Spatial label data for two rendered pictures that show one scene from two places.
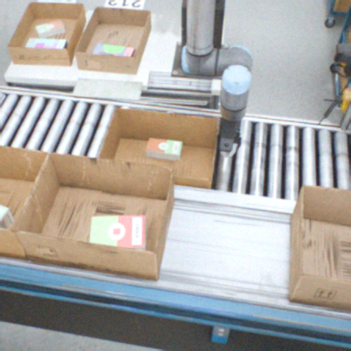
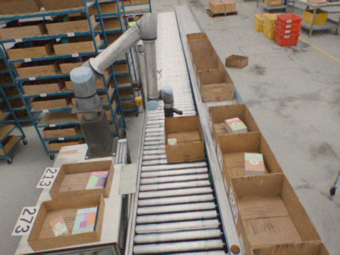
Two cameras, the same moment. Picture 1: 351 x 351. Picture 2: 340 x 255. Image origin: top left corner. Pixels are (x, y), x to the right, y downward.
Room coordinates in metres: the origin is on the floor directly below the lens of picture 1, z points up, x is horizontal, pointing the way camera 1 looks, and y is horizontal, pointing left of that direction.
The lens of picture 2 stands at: (1.43, 1.68, 2.05)
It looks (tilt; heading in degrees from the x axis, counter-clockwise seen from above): 34 degrees down; 262
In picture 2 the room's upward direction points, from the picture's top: 6 degrees counter-clockwise
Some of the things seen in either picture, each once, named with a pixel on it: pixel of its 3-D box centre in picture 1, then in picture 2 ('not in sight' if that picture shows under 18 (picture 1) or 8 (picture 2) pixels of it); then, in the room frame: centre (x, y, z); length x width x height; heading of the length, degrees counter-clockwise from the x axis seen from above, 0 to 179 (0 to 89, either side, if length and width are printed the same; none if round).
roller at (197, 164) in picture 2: not in sight; (173, 167); (1.23, 0.25, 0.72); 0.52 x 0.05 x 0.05; 170
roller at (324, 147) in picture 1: (326, 178); (171, 111); (1.07, -0.59, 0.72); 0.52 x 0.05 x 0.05; 170
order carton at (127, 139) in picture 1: (161, 157); (183, 137); (1.10, 0.05, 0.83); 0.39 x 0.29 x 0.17; 80
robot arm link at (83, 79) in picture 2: not in sight; (83, 81); (1.76, -0.15, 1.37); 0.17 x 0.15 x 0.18; 80
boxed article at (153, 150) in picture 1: (164, 149); (172, 144); (1.19, 0.03, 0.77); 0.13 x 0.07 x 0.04; 80
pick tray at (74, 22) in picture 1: (49, 33); (69, 220); (1.94, 0.60, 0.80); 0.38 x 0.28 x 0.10; 175
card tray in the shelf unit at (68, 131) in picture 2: not in sight; (62, 126); (2.38, -1.29, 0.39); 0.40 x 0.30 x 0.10; 170
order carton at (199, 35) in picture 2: not in sight; (196, 41); (0.33, -2.10, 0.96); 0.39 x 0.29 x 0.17; 80
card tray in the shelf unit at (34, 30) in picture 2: not in sight; (26, 28); (2.36, -1.28, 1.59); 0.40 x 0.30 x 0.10; 168
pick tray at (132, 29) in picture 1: (115, 39); (84, 180); (1.88, 0.27, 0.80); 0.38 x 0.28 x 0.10; 170
